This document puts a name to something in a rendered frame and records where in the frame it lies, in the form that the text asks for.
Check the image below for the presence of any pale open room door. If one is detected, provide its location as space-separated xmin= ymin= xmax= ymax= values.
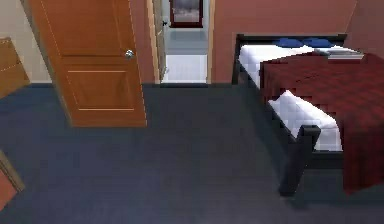
xmin=151 ymin=0 xmax=168 ymax=83

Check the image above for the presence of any dark red framed picture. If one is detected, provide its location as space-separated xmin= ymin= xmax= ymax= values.
xmin=169 ymin=0 xmax=204 ymax=29

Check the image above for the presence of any black bed with white mattress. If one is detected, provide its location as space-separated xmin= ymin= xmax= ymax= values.
xmin=231 ymin=33 xmax=348 ymax=197

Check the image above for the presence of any orange wooden room door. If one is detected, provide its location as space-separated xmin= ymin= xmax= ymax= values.
xmin=20 ymin=0 xmax=148 ymax=128

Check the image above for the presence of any blue pillow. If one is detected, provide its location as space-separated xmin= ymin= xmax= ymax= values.
xmin=302 ymin=37 xmax=335 ymax=49
xmin=273 ymin=37 xmax=305 ymax=48

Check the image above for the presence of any dark red bed blanket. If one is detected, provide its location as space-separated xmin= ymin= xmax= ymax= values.
xmin=259 ymin=51 xmax=384 ymax=196

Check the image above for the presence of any brown wooden cabinet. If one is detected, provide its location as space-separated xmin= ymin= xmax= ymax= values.
xmin=0 ymin=37 xmax=31 ymax=100

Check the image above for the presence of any brown wooden furniture corner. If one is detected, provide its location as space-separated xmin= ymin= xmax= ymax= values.
xmin=0 ymin=150 xmax=26 ymax=212

